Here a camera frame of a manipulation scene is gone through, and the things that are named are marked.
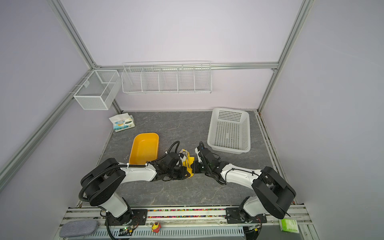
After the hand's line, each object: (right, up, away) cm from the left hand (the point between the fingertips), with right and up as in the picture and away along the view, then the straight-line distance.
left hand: (190, 177), depth 86 cm
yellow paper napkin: (-1, +10, -1) cm, 10 cm away
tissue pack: (-50, +33, +21) cm, 63 cm away
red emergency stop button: (-14, -16, -19) cm, 28 cm away
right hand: (0, +6, 0) cm, 6 cm away
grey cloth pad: (-52, -18, -16) cm, 57 cm away
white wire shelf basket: (-7, +63, +16) cm, 66 cm away
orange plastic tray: (-32, +14, +15) cm, 38 cm away
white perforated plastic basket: (+27, +26, +23) cm, 44 cm away
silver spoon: (-4, +13, +9) cm, 16 cm away
